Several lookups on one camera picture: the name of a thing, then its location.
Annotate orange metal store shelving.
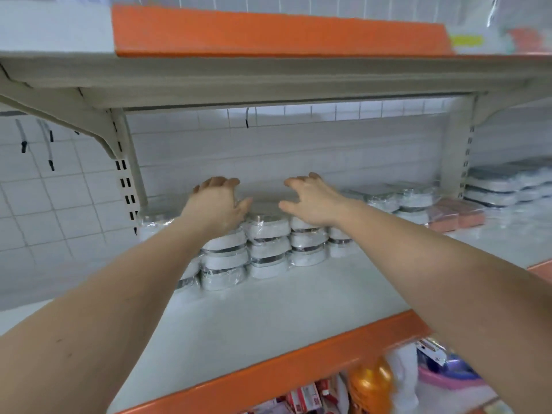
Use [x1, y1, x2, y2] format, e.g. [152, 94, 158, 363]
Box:
[0, 0, 552, 414]

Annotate white plastic jug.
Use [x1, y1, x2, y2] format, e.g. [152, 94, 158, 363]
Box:
[386, 342, 422, 414]

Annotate person's right hand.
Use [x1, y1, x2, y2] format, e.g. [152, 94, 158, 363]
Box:
[278, 172, 355, 229]

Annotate pink tub of blue packets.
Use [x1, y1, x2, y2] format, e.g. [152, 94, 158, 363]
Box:
[417, 339, 488, 392]

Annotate person's right forearm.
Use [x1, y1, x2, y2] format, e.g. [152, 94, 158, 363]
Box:
[338, 202, 552, 414]

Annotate orange plastic bottle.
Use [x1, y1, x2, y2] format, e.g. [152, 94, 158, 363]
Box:
[348, 358, 396, 414]

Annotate blue tub of red packets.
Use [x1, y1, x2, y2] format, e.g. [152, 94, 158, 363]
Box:
[252, 378, 348, 414]

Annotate person's left forearm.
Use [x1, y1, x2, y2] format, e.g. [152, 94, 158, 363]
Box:
[0, 215, 212, 414]

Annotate orange lid plastic box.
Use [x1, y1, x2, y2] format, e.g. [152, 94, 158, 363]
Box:
[448, 199, 489, 229]

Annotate person's left hand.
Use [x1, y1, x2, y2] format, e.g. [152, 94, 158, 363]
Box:
[179, 175, 255, 240]

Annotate stacks of grey-lid soap dishes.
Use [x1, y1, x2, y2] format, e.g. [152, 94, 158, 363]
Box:
[464, 156, 552, 209]

